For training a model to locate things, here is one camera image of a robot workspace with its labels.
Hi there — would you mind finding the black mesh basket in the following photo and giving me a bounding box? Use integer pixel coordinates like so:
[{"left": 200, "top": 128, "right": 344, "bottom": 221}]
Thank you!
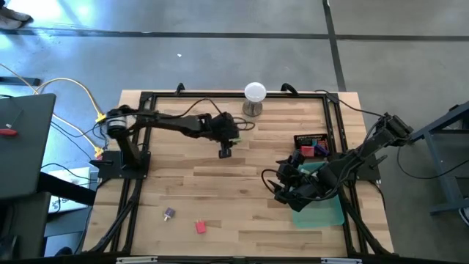
[{"left": 293, "top": 133, "right": 330, "bottom": 162}]

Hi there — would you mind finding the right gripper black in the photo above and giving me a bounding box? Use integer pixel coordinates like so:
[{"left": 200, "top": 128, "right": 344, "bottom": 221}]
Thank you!
[{"left": 269, "top": 148, "right": 328, "bottom": 213}]

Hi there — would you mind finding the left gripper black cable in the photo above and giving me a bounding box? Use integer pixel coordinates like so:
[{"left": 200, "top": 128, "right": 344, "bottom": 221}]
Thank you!
[{"left": 174, "top": 97, "right": 256, "bottom": 132}]

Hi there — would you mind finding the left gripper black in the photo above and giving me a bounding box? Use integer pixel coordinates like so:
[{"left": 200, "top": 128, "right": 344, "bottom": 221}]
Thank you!
[{"left": 204, "top": 111, "right": 242, "bottom": 159}]

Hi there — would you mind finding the black floor cable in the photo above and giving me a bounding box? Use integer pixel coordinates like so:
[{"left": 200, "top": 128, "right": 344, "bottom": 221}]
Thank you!
[
  {"left": 396, "top": 144, "right": 469, "bottom": 180},
  {"left": 40, "top": 120, "right": 98, "bottom": 188}
]

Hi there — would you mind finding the white dome brass base lamp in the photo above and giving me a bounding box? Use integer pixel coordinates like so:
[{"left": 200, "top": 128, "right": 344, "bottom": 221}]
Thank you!
[{"left": 242, "top": 81, "right": 267, "bottom": 118}]

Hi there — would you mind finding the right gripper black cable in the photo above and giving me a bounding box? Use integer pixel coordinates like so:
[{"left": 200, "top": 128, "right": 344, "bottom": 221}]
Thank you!
[{"left": 260, "top": 168, "right": 290, "bottom": 196}]

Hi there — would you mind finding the blue-grey table frame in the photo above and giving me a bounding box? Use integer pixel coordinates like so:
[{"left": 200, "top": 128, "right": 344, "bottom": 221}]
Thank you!
[{"left": 410, "top": 100, "right": 469, "bottom": 217}]

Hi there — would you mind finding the black floor bar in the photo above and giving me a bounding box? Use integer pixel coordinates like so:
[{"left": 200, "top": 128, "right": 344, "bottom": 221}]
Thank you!
[{"left": 0, "top": 76, "right": 42, "bottom": 87}]

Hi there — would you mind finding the white printed box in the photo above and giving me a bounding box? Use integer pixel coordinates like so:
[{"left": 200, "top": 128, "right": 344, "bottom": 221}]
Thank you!
[{"left": 47, "top": 166, "right": 92, "bottom": 214}]

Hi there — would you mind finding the black aluminium table frame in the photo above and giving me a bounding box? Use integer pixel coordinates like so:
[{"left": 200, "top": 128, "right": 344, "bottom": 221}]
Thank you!
[{"left": 83, "top": 90, "right": 395, "bottom": 257}]

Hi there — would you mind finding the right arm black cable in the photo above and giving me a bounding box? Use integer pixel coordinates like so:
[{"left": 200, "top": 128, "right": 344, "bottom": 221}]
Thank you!
[{"left": 314, "top": 89, "right": 386, "bottom": 119}]

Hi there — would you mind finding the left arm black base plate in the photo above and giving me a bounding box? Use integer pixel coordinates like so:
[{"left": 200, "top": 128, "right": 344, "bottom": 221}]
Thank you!
[{"left": 89, "top": 150, "right": 151, "bottom": 180}]

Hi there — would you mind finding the red-handled tool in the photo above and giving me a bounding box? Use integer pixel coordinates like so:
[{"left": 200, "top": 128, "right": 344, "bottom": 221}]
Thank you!
[{"left": 0, "top": 108, "right": 24, "bottom": 138}]

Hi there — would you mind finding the yellow floor cable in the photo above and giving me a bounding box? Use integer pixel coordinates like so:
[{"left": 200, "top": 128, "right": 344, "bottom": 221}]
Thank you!
[{"left": 0, "top": 62, "right": 108, "bottom": 161}]

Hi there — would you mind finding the silver aluminium bracket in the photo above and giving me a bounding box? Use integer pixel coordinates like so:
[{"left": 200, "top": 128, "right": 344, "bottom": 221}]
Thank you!
[
  {"left": 321, "top": 257, "right": 363, "bottom": 264},
  {"left": 116, "top": 256, "right": 158, "bottom": 264}
]

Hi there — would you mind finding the teal translucent plastic bin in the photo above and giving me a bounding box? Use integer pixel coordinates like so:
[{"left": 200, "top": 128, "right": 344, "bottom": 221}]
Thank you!
[{"left": 292, "top": 161, "right": 346, "bottom": 230}]

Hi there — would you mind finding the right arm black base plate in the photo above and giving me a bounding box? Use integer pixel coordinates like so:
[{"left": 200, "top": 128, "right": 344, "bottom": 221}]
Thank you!
[{"left": 344, "top": 153, "right": 382, "bottom": 183}]

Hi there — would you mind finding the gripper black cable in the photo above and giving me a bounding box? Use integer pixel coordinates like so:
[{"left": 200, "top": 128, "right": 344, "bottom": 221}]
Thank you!
[
  {"left": 174, "top": 97, "right": 256, "bottom": 132},
  {"left": 260, "top": 168, "right": 290, "bottom": 196}
]

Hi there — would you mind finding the person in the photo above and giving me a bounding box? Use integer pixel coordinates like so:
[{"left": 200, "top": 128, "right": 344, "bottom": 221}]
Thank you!
[{"left": 0, "top": 4, "right": 33, "bottom": 31}]

